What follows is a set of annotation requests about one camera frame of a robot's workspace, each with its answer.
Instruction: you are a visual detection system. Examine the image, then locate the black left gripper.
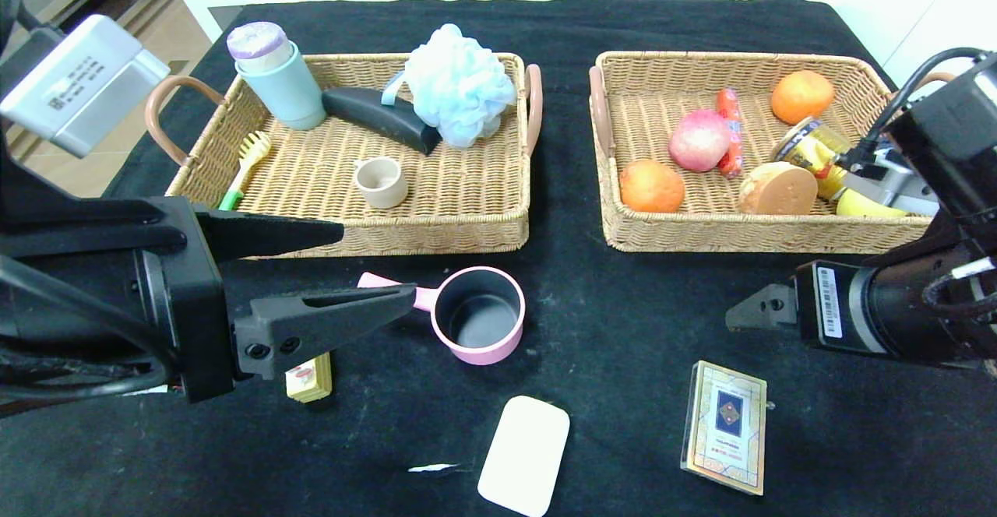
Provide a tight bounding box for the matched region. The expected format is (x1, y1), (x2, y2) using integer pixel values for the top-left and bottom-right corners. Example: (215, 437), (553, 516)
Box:
(0, 195), (417, 404)

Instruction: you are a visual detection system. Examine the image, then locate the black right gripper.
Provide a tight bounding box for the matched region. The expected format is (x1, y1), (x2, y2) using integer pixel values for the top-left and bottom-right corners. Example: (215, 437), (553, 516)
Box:
(724, 259), (972, 367)

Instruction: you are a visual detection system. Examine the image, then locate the small yellow block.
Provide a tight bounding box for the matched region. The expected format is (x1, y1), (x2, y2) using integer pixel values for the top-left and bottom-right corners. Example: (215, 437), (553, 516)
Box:
(285, 352), (333, 403)

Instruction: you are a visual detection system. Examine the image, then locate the playing card box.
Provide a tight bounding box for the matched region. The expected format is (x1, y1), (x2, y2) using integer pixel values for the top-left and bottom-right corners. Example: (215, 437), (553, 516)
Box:
(680, 360), (769, 496)

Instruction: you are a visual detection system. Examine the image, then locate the rough-skinned orange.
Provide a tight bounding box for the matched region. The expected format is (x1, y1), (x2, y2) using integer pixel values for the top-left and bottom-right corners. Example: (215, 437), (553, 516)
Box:
(619, 159), (686, 214)

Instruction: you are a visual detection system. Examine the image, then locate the wicker basket with toiletries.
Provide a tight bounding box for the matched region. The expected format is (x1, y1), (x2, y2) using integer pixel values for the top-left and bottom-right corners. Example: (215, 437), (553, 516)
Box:
(145, 52), (544, 261)

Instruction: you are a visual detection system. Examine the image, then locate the wicker basket with food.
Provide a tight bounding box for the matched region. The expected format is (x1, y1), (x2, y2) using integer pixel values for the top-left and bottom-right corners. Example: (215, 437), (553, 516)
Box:
(588, 51), (959, 254)

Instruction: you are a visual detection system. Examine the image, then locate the brown bread bun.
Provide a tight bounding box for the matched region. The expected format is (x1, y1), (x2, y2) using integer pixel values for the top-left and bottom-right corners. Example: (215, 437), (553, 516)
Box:
(737, 161), (819, 216)

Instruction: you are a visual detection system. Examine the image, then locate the yellow lemon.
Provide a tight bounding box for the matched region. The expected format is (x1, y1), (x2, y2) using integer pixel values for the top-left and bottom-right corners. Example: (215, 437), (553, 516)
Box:
(836, 188), (908, 218)

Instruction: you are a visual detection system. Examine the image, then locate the beige cup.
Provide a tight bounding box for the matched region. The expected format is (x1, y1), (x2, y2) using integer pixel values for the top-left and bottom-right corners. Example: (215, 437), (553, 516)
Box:
(353, 157), (409, 209)

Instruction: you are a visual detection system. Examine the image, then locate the yellow drink can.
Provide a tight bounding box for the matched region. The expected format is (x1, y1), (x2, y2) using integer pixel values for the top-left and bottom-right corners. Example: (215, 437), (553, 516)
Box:
(773, 117), (854, 202)

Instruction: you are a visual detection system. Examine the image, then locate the pink peach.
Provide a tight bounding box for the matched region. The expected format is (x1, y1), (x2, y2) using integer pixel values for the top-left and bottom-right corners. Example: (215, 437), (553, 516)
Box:
(668, 110), (733, 174)

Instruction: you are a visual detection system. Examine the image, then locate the black curved case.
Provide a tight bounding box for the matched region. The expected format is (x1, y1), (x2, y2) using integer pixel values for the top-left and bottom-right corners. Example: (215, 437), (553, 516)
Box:
(321, 86), (442, 156)

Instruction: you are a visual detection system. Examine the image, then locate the pink saucepan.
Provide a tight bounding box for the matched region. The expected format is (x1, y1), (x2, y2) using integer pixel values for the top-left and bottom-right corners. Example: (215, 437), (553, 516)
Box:
(358, 266), (527, 366)

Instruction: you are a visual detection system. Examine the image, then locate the teal bottle with purple cap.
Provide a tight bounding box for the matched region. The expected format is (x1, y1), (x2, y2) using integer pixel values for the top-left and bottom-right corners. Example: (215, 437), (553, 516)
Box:
(226, 21), (327, 131)

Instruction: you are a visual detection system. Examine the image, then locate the red sausage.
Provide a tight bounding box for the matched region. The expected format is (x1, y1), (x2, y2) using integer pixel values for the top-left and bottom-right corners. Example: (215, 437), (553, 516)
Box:
(716, 88), (745, 178)

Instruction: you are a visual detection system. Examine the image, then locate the smooth tangerine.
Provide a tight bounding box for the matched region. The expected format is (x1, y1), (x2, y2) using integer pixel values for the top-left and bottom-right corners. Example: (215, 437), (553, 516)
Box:
(770, 70), (836, 125)

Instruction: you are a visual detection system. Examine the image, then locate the light blue bath loofah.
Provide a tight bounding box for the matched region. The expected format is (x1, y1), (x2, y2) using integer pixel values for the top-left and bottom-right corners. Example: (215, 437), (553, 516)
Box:
(380, 23), (518, 149)

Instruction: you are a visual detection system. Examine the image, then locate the white soap bar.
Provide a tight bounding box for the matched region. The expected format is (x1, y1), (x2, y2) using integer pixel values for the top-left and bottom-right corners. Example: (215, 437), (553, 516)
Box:
(477, 396), (571, 517)

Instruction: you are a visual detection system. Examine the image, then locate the yellow brush with green handle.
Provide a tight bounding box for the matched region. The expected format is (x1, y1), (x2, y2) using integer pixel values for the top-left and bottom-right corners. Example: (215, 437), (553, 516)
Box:
(218, 131), (273, 211)

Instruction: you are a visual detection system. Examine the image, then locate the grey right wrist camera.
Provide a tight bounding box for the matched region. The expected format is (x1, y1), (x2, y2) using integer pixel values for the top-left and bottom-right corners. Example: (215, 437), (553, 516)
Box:
(841, 143), (941, 218)

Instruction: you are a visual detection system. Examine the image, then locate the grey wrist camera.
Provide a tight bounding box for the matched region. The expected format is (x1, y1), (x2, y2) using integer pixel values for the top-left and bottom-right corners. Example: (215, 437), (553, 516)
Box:
(841, 143), (941, 218)
(0, 15), (171, 160)

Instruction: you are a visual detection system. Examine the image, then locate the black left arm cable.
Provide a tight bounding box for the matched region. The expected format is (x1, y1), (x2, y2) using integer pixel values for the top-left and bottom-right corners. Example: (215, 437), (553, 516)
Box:
(0, 256), (176, 405)

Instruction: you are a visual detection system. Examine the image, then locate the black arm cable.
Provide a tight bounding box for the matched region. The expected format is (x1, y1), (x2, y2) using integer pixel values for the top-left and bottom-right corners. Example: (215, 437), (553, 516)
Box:
(853, 47), (992, 169)
(0, 256), (176, 405)

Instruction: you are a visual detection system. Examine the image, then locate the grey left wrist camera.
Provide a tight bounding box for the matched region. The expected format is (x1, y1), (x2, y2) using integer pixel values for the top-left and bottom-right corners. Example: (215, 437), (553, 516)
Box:
(0, 15), (171, 160)

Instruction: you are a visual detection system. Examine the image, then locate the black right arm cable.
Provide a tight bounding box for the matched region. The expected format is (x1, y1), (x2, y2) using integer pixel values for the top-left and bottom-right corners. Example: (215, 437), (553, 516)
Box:
(853, 47), (992, 169)

